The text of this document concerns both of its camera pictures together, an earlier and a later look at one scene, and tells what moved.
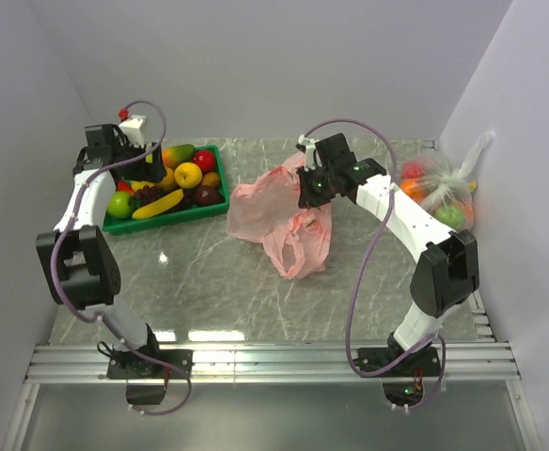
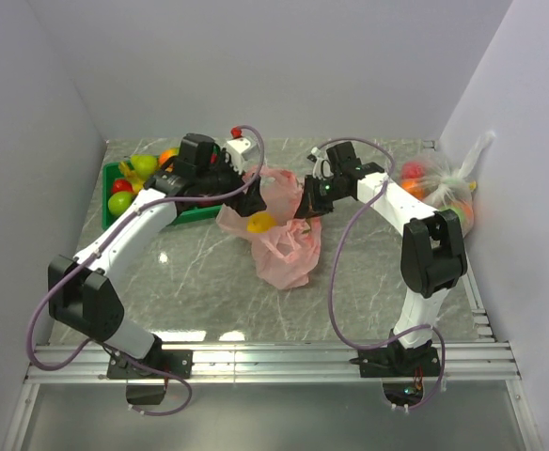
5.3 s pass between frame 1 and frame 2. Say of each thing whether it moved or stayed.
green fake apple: stayed
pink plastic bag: moved
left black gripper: moved
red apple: stayed
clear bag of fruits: stayed
